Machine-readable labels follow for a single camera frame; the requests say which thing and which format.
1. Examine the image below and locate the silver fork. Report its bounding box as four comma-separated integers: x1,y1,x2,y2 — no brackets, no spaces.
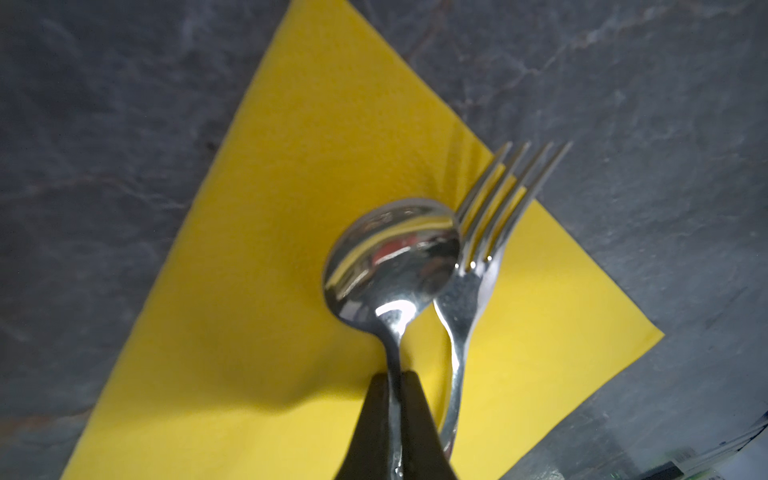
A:
434,141,573,458

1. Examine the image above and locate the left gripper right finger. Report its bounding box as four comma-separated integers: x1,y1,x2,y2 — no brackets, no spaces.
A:
401,371,457,480

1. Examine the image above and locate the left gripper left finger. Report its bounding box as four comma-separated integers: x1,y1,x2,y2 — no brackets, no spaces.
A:
335,373,389,480

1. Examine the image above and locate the silver spoon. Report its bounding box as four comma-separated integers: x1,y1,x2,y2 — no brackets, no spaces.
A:
323,198,461,479

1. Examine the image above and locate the yellow paper napkin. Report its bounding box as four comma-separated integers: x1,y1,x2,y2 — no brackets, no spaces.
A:
64,1,662,479

